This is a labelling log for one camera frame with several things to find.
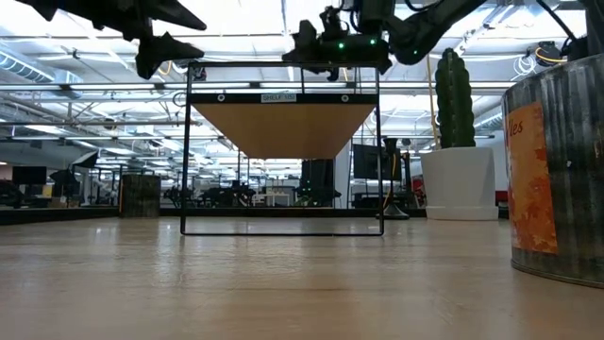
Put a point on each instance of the orange candle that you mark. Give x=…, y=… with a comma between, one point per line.
x=140, y=196
x=566, y=179

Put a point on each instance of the green cactus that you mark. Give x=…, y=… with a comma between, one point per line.
x=454, y=104

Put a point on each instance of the small black background screen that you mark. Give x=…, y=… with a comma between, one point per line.
x=28, y=175

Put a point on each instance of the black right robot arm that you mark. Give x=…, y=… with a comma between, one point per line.
x=424, y=33

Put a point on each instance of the wooden shelf with black frame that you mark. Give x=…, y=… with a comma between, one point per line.
x=283, y=127

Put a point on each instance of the black aluminium table frame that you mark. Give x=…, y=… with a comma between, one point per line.
x=71, y=215

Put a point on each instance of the large black background screen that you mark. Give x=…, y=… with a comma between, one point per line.
x=368, y=163

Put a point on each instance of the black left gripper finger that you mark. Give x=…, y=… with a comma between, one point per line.
x=179, y=16
x=160, y=49

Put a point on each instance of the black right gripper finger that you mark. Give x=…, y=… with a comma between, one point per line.
x=307, y=35
x=295, y=55

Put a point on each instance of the black studio softbox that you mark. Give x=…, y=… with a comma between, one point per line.
x=87, y=160

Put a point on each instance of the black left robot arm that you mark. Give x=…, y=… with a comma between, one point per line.
x=42, y=7

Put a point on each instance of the white hexagonal plant pot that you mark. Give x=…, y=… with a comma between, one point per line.
x=460, y=184

